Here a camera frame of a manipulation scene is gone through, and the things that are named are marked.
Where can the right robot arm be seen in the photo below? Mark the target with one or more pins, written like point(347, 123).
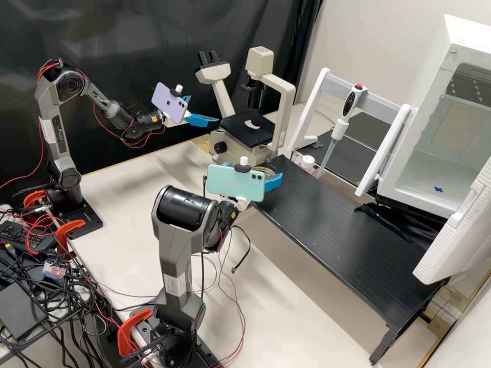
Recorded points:
point(176, 237)

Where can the left wrist camera phone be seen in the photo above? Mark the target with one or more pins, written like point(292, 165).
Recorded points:
point(168, 101)

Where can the white incubator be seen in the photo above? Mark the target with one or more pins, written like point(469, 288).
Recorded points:
point(422, 168)

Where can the wrist camera phone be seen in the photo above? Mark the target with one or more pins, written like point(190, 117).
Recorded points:
point(234, 183)
point(168, 101)

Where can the white pipette stand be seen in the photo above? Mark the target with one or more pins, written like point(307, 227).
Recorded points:
point(379, 101)

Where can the black power adapter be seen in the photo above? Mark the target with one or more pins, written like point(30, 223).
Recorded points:
point(23, 235)

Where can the white-capped bottle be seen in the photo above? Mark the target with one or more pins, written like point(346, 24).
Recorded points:
point(307, 161)

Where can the right wrist camera phone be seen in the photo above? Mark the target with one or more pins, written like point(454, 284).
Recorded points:
point(234, 183)

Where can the petri dish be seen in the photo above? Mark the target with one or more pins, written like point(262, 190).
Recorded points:
point(270, 171)

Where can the cream microscope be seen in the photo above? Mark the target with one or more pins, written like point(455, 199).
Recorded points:
point(249, 130)

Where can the incubator door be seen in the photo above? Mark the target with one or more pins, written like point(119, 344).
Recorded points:
point(456, 234)

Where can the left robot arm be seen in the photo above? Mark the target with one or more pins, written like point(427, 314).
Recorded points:
point(51, 126)

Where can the pipette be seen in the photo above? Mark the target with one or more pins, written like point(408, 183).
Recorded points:
point(351, 101)

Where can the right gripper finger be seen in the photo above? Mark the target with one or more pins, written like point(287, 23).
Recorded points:
point(274, 182)

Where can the orange clamp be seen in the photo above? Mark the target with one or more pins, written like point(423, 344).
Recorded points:
point(69, 226)
point(124, 333)
point(30, 199)

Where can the small circuit board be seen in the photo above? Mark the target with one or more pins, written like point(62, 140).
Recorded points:
point(51, 270)

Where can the flat black box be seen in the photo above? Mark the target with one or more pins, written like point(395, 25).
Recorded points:
point(19, 310)

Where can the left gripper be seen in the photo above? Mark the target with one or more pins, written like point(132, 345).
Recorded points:
point(187, 114)

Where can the black platform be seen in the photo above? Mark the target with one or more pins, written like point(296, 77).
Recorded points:
point(356, 161)
point(370, 122)
point(345, 245)

